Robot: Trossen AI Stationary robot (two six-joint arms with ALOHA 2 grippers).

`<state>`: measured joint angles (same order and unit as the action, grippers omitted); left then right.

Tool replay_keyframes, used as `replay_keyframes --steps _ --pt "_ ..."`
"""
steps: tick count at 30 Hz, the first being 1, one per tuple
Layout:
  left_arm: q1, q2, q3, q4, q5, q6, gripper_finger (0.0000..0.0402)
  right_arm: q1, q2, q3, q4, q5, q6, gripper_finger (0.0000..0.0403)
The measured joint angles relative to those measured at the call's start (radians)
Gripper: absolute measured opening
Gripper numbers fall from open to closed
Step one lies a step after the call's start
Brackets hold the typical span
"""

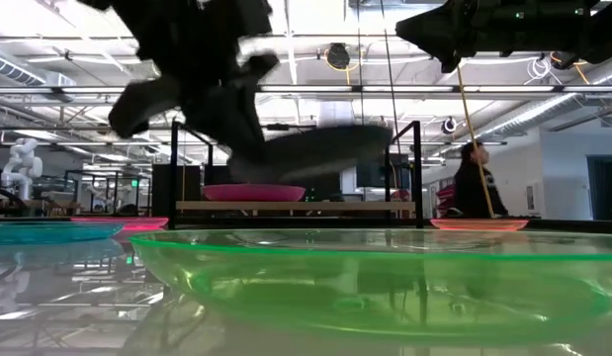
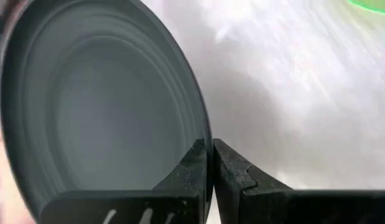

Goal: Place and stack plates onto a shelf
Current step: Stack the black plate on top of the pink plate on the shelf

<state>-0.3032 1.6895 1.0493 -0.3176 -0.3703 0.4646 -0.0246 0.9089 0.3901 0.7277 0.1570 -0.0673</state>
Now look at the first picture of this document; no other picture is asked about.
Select white ribbed air duct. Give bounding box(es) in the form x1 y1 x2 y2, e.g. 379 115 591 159
0 51 77 103

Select clear orange plate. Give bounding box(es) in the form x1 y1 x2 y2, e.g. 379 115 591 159
429 218 530 232

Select black overhead frame rig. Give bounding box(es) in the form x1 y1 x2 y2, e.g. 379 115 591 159
259 122 318 134

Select clear green plate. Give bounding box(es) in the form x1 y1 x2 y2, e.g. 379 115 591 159
128 227 612 347

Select dark grey plate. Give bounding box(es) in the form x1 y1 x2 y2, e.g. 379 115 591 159
228 124 394 185

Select clear neon pink plate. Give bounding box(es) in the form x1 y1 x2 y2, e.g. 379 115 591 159
70 216 170 232

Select black hanging cable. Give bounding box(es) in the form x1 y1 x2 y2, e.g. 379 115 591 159
381 0 403 154

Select black monitor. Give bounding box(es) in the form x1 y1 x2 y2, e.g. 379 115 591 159
355 165 410 189

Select person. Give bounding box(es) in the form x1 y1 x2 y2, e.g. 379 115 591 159
452 141 510 220

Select yellow hanging cable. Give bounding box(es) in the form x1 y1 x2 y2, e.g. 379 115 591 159
456 63 495 219

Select long ceiling light strip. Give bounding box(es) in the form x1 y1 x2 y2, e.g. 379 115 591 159
0 83 612 96

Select silver round air duct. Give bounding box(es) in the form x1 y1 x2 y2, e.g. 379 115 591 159
476 56 612 142

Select white robot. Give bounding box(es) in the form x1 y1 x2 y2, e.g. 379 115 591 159
0 136 44 202

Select black table edge frame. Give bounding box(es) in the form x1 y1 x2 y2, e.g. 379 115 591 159
0 215 612 234

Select red storage bins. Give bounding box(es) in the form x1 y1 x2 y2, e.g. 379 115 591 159
436 182 458 214

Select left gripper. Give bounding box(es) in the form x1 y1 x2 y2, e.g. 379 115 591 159
110 46 281 174

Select tall black cabinet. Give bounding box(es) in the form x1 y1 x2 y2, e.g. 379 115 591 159
151 163 204 218

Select dark teal door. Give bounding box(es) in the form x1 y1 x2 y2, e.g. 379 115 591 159
585 154 612 222

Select clear teal plate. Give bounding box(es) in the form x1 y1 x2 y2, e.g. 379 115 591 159
0 221 127 247

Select black wire dish rack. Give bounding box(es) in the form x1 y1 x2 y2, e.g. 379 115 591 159
169 120 425 230

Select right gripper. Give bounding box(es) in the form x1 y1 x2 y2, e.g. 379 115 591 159
394 0 529 74

